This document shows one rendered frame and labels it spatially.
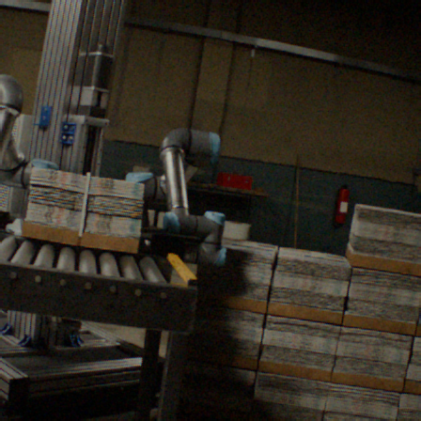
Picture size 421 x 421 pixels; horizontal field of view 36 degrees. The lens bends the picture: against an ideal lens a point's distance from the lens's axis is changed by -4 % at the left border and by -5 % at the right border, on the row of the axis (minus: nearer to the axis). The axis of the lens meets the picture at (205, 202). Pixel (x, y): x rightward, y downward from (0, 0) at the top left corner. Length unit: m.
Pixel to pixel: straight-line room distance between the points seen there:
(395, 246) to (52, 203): 1.26
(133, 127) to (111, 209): 6.93
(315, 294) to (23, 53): 7.15
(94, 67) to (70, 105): 0.19
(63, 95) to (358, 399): 1.73
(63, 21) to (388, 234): 1.64
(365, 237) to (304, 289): 0.30
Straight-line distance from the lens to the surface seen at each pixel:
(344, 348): 2.61
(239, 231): 8.66
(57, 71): 2.96
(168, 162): 2.52
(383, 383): 2.66
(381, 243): 2.56
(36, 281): 1.74
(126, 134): 9.07
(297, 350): 2.61
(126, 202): 2.17
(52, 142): 2.90
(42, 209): 2.17
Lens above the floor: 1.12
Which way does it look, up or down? 3 degrees down
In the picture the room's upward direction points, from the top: 9 degrees clockwise
